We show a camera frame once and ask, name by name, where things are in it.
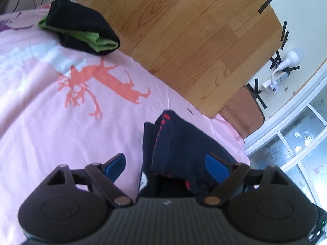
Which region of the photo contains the navy reindeer pattern sweater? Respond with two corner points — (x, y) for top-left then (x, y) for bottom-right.
(139, 110), (249, 198)

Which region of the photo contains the brown headboard cushion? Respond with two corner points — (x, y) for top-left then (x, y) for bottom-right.
(219, 85), (265, 139)

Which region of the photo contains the pink deer print bedsheet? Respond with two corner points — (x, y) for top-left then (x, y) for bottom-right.
(1, 6), (249, 244)

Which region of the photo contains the white power strip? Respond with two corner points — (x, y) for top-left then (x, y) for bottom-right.
(262, 71), (289, 93)

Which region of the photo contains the white plug lamp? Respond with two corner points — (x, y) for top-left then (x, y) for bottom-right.
(271, 49), (301, 79)

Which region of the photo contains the folded black green sweater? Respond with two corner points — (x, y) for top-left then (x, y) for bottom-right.
(38, 0), (120, 56)

